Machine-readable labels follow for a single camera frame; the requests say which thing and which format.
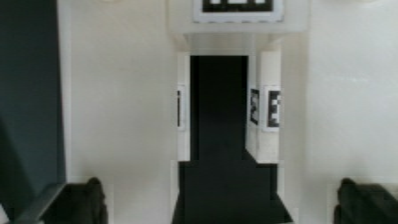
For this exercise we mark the white chair back part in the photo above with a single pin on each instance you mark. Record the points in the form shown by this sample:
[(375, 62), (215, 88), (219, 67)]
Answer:
[(340, 103)]

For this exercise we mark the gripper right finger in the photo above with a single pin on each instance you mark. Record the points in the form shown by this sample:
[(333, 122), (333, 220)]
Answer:
[(366, 204)]

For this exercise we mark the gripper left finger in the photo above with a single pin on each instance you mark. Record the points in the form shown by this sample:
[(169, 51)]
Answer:
[(70, 205)]

